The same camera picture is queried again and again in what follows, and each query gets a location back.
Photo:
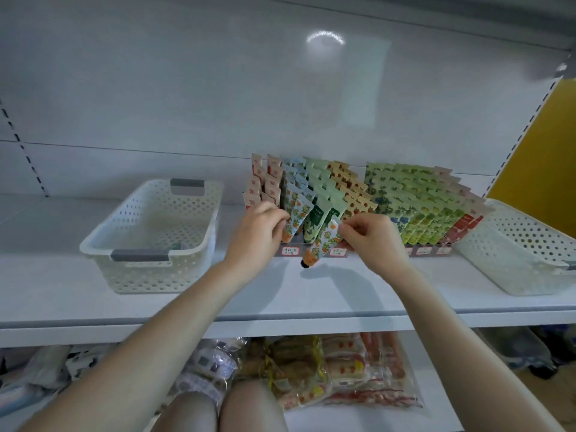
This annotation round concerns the person's right hand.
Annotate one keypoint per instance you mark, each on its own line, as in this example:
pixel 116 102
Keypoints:
pixel 373 245

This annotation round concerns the person's left hand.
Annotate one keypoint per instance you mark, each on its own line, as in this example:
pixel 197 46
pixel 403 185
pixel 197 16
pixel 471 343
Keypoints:
pixel 256 236

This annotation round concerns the pale blue floral hand cream tube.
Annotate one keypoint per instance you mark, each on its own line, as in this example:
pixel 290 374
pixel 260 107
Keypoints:
pixel 324 240

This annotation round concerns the row of hand cream tubes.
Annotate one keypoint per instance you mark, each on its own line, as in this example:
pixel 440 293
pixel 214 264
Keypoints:
pixel 414 202

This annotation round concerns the white perforated plastic basket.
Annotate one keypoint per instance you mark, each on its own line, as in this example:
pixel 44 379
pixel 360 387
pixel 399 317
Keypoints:
pixel 153 274
pixel 513 256

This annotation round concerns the white metal shelf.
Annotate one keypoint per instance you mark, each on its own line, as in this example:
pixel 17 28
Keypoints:
pixel 72 310

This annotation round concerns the person's left forearm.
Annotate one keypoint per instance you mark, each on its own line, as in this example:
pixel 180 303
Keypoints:
pixel 135 364

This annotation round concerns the person's right forearm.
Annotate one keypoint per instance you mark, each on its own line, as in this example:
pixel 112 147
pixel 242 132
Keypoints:
pixel 468 364

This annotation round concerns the person's right leg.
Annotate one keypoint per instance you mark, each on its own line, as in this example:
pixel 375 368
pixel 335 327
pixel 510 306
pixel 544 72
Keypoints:
pixel 252 409

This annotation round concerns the person's leg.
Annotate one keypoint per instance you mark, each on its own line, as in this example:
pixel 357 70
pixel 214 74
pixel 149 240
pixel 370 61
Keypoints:
pixel 184 416
pixel 252 409

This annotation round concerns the person's left leg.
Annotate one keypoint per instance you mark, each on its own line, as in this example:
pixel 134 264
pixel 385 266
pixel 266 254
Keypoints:
pixel 184 416

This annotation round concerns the clear divider tray with labels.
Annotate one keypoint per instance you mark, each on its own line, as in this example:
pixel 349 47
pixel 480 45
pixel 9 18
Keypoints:
pixel 290 251

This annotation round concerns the pile of snack packets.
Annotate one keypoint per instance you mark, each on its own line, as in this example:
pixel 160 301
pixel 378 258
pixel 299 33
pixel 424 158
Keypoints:
pixel 342 369

